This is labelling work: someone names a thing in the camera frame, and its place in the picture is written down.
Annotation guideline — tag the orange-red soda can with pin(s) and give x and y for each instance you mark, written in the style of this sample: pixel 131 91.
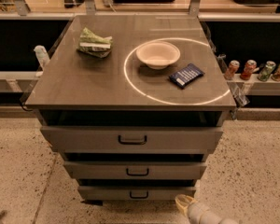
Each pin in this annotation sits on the orange-red soda can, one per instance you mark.
pixel 249 69

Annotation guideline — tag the red soda can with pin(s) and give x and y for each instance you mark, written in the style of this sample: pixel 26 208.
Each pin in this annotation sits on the red soda can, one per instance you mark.
pixel 232 69

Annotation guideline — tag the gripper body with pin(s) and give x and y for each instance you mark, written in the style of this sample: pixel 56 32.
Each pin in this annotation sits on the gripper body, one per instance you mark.
pixel 195 209

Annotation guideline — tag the blue snack packet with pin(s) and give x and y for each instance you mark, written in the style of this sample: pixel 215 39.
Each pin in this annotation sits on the blue snack packet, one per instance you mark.
pixel 186 75

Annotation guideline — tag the white bottle on left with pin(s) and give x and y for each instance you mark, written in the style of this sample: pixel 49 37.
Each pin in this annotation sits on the white bottle on left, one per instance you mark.
pixel 42 55

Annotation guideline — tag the grey drawer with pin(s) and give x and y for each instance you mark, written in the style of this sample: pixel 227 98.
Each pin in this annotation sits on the grey drawer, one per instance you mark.
pixel 134 170
pixel 132 140
pixel 110 193

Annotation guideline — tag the green chip bag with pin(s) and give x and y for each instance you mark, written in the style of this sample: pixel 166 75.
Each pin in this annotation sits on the green chip bag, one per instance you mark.
pixel 94 45

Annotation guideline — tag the clear plastic holder right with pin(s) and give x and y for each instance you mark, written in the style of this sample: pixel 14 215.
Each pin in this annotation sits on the clear plastic holder right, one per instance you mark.
pixel 237 93

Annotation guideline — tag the white paper bowl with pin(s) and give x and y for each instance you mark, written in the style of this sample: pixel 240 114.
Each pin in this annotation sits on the white paper bowl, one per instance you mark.
pixel 158 54

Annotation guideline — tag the green soda can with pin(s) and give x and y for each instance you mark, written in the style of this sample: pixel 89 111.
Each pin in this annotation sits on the green soda can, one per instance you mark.
pixel 266 71

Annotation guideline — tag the grey drawer cabinet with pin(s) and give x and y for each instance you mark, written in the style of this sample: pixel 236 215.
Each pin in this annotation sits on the grey drawer cabinet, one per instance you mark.
pixel 78 89

